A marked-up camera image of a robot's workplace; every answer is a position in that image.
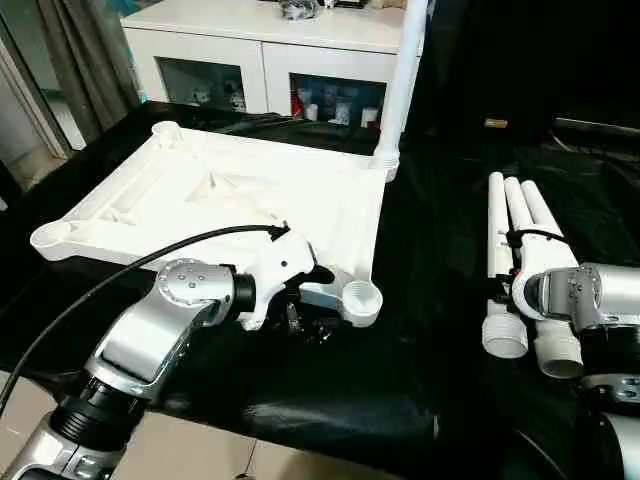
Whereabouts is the white plastic table leg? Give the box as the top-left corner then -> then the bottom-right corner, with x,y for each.
519,181 -> 582,274
372,0 -> 435,174
503,177 -> 587,380
481,171 -> 530,359

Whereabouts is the white plastic table top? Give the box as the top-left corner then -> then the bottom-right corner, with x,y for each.
29,121 -> 402,330

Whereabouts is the black mat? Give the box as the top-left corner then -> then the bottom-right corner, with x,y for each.
0,99 -> 640,480

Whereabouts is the dark metal bar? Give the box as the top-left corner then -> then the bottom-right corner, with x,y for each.
552,116 -> 640,135

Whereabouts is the black speaker with gold label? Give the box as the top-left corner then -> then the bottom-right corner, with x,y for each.
417,0 -> 557,151

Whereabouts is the white sideboard cabinet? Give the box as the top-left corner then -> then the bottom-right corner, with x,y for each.
120,0 -> 427,130

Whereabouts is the black white patterned bag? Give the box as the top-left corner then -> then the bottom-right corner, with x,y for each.
278,0 -> 322,23

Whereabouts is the grey curtain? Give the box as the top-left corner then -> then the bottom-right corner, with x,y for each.
36,0 -> 142,147

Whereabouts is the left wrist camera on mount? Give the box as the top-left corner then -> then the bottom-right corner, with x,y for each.
237,226 -> 322,333

